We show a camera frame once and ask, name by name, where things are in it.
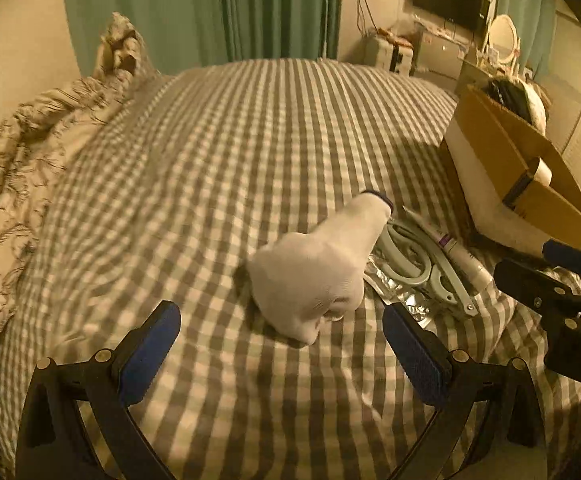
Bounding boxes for pale green scissors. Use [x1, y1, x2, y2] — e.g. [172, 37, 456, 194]
[373, 219, 460, 307]

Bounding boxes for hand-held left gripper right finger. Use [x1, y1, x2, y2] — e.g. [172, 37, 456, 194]
[383, 302, 547, 480]

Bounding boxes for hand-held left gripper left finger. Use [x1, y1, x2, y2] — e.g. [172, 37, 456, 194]
[15, 300, 182, 480]

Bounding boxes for silver foil blister pack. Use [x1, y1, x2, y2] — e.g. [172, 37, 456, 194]
[363, 256, 474, 333]

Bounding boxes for white tube with purple label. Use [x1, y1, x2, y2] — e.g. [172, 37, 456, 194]
[401, 205, 494, 292]

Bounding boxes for grey checked bed sheet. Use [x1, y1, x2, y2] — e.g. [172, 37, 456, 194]
[0, 57, 581, 480]

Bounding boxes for white storage box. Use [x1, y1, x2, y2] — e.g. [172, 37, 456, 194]
[363, 35, 417, 77]

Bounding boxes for white tape roll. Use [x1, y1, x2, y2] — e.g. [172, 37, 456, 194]
[529, 157, 554, 187]

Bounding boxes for floral printed blanket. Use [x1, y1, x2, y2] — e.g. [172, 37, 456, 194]
[0, 11, 164, 363]

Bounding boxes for black flat item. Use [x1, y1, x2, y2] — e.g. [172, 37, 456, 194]
[503, 170, 538, 212]

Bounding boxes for black and white bag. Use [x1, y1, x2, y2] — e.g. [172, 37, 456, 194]
[485, 75, 549, 136]

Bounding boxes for black wall cable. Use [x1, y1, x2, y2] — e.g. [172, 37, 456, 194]
[355, 0, 377, 38]

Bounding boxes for green curtain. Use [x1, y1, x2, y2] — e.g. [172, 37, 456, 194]
[495, 0, 564, 83]
[60, 0, 345, 78]

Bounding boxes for cardboard box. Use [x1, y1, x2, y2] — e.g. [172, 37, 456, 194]
[439, 82, 581, 252]

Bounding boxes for white sock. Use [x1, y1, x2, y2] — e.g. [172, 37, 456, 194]
[246, 191, 395, 347]

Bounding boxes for round white mirror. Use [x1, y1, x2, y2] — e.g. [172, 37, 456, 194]
[485, 14, 520, 67]

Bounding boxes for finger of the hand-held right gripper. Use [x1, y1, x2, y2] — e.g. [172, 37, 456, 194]
[493, 258, 581, 322]
[543, 239, 581, 282]

